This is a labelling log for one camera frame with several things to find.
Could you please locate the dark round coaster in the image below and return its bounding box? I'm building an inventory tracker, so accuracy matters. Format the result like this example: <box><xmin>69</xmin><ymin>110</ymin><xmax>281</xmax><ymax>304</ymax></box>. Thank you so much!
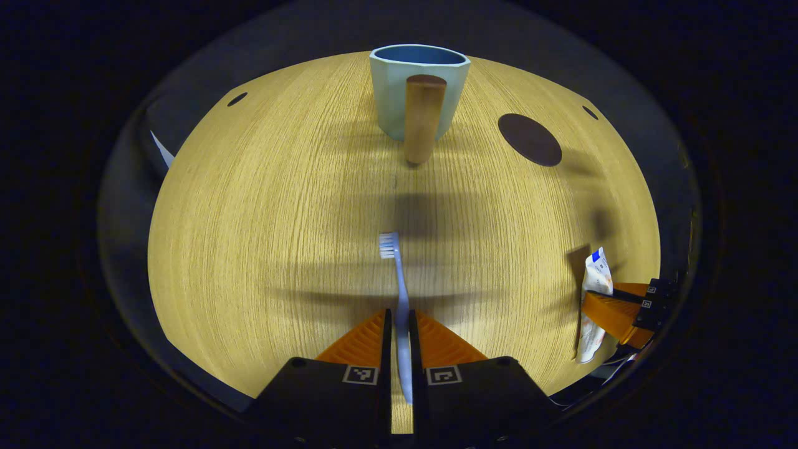
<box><xmin>498</xmin><ymin>113</ymin><xmax>563</xmax><ymax>167</ymax></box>

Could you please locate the pale blue toothbrush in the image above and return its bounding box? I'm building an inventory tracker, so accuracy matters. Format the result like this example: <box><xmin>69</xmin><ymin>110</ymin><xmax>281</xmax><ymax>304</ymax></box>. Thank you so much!
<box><xmin>378</xmin><ymin>232</ymin><xmax>415</xmax><ymax>405</ymax></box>

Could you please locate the light blue cup wooden handle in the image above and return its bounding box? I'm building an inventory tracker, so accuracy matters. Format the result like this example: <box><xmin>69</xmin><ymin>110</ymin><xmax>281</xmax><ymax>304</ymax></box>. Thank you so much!
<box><xmin>369</xmin><ymin>44</ymin><xmax>471</xmax><ymax>166</ymax></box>

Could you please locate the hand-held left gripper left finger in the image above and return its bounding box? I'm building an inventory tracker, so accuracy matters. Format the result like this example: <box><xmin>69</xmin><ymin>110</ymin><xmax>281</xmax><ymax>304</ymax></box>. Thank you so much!
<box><xmin>249</xmin><ymin>309</ymin><xmax>393</xmax><ymax>449</ymax></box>

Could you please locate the white toothpaste tube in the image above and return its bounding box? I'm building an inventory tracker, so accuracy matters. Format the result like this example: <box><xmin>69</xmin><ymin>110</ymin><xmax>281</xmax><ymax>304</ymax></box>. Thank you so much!
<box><xmin>575</xmin><ymin>247</ymin><xmax>615</xmax><ymax>364</ymax></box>

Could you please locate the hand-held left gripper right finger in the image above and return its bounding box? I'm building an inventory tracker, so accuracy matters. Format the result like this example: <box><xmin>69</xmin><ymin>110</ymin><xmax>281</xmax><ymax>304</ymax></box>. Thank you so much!
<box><xmin>408</xmin><ymin>309</ymin><xmax>562</xmax><ymax>449</ymax></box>

